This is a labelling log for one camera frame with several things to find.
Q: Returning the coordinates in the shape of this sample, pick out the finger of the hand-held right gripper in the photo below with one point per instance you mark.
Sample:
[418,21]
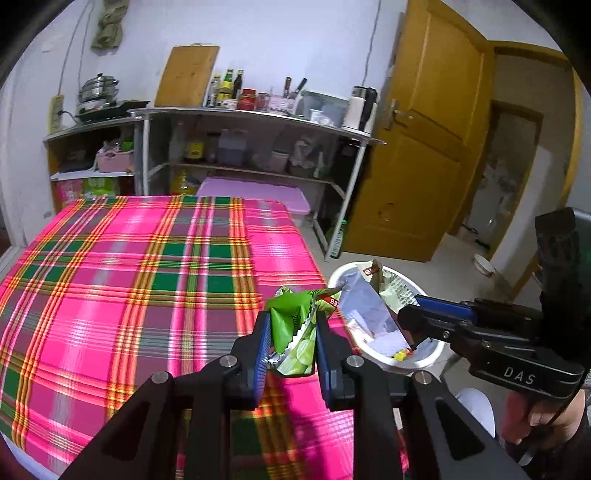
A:
[443,305]
[425,325]

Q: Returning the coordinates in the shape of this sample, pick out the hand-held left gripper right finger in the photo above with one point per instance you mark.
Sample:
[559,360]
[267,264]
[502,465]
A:
[322,350]

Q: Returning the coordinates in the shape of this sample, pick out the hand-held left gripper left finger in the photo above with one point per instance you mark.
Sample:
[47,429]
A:
[263,341]

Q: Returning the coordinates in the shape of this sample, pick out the green snack packet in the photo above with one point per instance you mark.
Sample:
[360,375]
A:
[286,314]

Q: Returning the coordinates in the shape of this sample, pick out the yellow snack packet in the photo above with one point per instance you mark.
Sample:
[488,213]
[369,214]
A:
[401,354]

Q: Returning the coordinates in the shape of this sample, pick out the white lined waste bin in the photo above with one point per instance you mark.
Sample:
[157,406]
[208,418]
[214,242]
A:
[406,362]

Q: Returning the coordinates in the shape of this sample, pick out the beige red-label snack packet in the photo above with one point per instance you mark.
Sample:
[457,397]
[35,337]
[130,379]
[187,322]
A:
[397,293]

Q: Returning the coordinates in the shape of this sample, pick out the person's right hand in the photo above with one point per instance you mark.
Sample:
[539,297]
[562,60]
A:
[517,410]

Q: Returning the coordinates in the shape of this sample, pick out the white bowl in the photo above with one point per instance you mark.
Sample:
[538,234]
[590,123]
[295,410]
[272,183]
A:
[484,266]

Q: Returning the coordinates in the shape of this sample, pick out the light grey cloth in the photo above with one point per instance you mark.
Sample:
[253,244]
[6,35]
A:
[475,410]

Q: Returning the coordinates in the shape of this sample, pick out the green glass bottle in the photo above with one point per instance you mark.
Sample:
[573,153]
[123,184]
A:
[338,240]

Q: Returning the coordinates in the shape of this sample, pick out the pink-lid storage box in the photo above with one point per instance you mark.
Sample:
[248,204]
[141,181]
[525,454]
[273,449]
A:
[254,189]

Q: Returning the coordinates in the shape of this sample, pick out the pink plaid tablecloth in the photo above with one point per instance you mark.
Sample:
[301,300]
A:
[115,300]

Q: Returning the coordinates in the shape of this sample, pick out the yellow wooden door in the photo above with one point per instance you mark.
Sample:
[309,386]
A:
[425,138]

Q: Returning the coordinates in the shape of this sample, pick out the yellow cooking oil jug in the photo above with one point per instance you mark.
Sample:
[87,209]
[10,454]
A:
[184,182]

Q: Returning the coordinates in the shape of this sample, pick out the white plastic bag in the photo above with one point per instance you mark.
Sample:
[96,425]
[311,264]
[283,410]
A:
[305,152]

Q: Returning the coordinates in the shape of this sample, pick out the purple plastic jug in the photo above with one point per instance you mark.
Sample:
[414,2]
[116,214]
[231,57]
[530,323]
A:
[232,150]

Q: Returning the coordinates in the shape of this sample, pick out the yellow-label oil bottle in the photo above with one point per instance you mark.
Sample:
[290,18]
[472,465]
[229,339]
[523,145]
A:
[195,150]

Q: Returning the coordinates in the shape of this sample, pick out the black steel electric kettle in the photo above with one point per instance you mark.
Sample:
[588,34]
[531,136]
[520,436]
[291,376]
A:
[370,108]

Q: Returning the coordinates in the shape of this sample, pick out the white cylinder container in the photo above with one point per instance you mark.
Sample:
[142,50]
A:
[352,113]

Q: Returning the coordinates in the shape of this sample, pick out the tall clear plastic bottle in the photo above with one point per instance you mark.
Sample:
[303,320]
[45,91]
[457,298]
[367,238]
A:
[176,145]

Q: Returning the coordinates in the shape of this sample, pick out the green package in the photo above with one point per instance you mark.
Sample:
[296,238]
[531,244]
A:
[101,187]

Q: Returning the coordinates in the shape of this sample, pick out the large metal shelf unit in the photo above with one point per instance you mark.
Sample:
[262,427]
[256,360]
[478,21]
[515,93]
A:
[147,147]

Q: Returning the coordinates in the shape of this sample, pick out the pink plastic basket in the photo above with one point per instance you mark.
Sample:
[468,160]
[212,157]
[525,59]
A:
[115,161]

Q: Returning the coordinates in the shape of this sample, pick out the clear plastic storage box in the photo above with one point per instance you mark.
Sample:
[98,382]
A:
[323,104]

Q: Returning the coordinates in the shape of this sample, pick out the pink knife holder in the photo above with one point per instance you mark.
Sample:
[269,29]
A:
[284,106]

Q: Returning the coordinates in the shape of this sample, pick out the clear glass jar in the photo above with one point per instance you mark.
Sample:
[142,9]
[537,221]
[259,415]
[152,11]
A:
[263,101]

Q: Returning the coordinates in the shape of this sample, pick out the red sauce jar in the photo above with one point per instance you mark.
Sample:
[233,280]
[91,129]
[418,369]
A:
[248,99]

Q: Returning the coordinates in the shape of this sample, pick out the pink package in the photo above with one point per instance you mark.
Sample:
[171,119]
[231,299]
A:
[68,194]

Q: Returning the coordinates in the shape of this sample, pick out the small clear seasoning bottle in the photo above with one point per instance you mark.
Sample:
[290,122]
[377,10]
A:
[215,92]

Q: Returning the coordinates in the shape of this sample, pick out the green yellow-label sauce bottle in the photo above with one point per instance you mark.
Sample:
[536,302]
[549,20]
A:
[227,87]

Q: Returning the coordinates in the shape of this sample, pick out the dark sauce bottle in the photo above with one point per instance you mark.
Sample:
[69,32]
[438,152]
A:
[238,85]

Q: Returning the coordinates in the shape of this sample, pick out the small metal shelf unit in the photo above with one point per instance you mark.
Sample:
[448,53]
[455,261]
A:
[92,128]

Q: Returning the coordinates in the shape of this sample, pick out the wooden cutting board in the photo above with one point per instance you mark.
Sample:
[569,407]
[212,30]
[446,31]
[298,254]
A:
[187,76]

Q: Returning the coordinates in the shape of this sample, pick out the black induction cooker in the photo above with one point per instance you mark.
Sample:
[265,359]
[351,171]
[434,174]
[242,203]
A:
[111,110]

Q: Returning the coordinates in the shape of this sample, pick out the steel steamer pot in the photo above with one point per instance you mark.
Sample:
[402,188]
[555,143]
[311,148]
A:
[97,90]

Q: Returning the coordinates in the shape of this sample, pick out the yellowed power strip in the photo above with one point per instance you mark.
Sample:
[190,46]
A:
[55,115]

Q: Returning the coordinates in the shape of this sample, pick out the hanging green cloth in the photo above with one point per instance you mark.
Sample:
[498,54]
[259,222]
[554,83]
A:
[108,27]

